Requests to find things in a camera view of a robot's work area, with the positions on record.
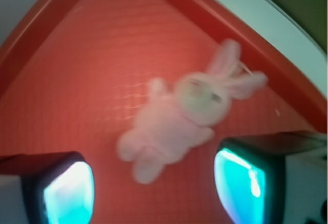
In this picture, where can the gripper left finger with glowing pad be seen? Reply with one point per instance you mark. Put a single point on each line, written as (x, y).
(58, 188)

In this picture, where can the red plastic tray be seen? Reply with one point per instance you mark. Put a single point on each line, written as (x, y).
(74, 73)

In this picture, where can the pink plush bunny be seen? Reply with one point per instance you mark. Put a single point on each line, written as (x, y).
(175, 120)

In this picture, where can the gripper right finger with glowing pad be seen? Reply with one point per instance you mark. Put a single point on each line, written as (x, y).
(249, 177)

